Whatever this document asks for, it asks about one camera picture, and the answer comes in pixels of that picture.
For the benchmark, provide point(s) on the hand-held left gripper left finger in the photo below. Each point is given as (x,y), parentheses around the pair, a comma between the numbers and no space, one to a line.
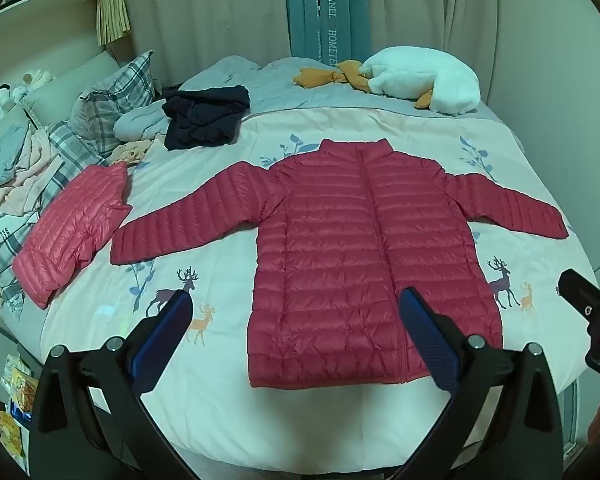
(164,332)

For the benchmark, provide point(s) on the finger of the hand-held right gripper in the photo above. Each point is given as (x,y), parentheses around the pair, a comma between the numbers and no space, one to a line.
(580,292)

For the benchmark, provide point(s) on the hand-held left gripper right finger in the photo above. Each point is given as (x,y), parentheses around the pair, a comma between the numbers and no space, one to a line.
(426,342)

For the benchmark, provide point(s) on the red down jacket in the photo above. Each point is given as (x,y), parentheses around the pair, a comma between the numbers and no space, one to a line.
(330,260)

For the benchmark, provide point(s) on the pink clothes pile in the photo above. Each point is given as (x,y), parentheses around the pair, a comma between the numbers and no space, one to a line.
(30,165)

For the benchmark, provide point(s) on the pink printed duvet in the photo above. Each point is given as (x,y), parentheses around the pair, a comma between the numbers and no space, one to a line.
(220,220)

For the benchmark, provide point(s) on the pink folded down jacket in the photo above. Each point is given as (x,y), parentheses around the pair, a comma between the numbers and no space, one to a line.
(70,232)

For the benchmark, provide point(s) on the peach patterned cloth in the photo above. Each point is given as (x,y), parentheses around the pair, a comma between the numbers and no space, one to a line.
(130,152)

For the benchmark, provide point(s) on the light grey garment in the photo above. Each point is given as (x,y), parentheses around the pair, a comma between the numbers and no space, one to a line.
(140,122)

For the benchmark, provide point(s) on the navy blue garment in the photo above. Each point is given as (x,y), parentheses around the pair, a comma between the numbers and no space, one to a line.
(205,115)

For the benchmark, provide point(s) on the grey-blue garment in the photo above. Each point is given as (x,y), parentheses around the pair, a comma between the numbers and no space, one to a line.
(2,155)

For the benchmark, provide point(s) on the large plaid pillow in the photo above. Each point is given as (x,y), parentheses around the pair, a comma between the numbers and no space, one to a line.
(112,95)

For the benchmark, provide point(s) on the white goose plush toy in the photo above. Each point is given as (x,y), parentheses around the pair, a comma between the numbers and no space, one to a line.
(430,80)

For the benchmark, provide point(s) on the grey bed sheet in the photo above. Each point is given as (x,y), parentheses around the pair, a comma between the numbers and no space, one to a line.
(275,85)

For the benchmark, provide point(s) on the beige padded headboard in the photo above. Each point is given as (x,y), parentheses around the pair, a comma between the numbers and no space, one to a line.
(80,72)

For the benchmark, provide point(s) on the beige plush toy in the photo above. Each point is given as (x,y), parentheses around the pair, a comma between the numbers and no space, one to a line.
(37,80)

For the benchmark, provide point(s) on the white dog plush toy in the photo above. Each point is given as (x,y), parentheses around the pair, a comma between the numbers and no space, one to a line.
(2,100)

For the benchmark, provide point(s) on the yellow tasselled cloth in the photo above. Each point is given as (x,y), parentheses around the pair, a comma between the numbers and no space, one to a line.
(112,15)

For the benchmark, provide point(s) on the beige curtain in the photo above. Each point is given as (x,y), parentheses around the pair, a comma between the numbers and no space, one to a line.
(205,10)

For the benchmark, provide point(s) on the teal lettered curtain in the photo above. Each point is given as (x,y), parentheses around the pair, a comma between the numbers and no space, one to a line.
(310,10)

